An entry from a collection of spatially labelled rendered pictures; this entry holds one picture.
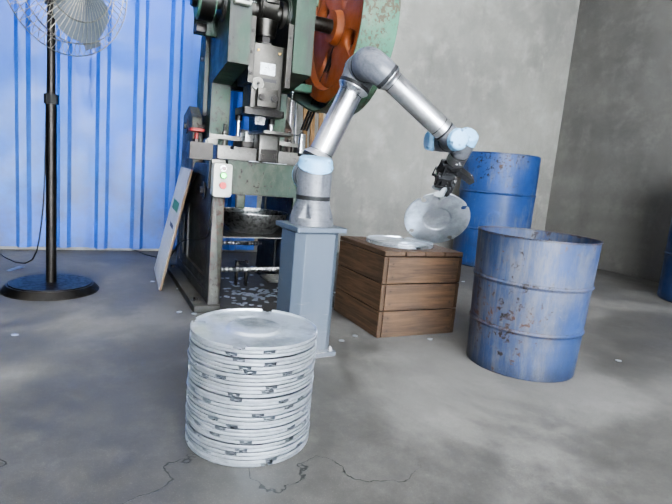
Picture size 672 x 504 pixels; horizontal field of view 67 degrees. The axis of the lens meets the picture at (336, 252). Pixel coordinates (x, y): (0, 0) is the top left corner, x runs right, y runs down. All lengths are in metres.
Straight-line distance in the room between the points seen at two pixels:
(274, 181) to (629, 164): 3.36
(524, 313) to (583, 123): 3.61
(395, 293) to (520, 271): 0.51
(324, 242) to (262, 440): 0.75
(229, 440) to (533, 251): 1.10
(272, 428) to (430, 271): 1.15
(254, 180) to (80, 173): 1.53
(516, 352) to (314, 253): 0.75
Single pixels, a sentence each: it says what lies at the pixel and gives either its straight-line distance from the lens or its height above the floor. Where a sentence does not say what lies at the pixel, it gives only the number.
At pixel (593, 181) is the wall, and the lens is 5.08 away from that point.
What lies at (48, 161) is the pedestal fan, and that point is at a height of 0.57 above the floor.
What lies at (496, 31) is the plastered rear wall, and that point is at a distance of 4.88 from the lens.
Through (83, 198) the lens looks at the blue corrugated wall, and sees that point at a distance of 3.53.
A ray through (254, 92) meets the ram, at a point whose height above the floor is 0.95.
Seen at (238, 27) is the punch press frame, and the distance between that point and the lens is 2.41.
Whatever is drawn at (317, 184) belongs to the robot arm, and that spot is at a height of 0.59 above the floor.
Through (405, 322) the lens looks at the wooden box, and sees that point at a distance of 2.09.
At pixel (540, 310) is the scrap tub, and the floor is 0.25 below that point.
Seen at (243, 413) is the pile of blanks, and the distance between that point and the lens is 1.12.
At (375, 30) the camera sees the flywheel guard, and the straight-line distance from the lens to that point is 2.36.
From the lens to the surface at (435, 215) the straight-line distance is 2.29.
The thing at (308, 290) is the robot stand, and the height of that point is 0.24.
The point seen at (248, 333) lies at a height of 0.27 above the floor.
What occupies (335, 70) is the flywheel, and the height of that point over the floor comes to 1.13.
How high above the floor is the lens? 0.64
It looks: 9 degrees down
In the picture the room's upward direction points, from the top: 5 degrees clockwise
